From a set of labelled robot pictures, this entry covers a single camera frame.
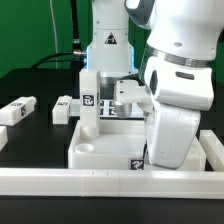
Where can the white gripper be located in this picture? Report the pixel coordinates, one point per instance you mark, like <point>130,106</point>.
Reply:
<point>170,132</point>

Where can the white front fence rail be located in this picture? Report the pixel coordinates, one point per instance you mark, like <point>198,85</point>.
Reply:
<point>111,183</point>

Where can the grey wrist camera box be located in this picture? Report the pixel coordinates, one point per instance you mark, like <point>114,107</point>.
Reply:
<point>127,93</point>

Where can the white desk top tray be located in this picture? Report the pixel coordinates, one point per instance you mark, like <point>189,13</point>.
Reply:
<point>128,145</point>

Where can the white U-shaped marker base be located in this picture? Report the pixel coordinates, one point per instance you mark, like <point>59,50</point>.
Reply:
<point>107,109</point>

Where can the white fence rail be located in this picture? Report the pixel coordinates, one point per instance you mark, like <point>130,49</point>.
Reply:
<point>213,148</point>
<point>111,183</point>

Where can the white right fence rail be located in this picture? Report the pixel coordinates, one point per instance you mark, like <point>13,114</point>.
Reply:
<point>213,148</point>

